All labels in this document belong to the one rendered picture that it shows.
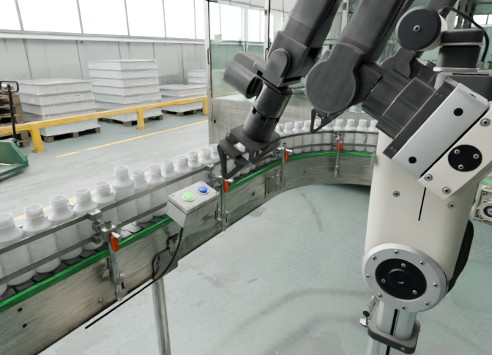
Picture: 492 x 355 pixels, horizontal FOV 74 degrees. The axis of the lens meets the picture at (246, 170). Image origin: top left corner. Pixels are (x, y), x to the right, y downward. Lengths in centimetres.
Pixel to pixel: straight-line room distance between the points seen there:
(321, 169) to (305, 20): 134
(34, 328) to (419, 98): 92
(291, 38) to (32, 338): 86
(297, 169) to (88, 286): 113
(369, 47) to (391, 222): 36
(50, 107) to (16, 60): 192
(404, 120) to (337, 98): 9
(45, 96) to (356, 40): 631
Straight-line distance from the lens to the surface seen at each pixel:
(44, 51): 856
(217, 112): 458
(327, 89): 50
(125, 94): 739
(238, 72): 60
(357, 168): 186
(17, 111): 655
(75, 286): 97
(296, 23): 54
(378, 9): 51
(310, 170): 178
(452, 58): 71
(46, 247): 92
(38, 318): 97
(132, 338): 214
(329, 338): 209
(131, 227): 106
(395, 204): 69
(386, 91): 50
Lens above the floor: 150
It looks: 20 degrees down
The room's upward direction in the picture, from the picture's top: straight up
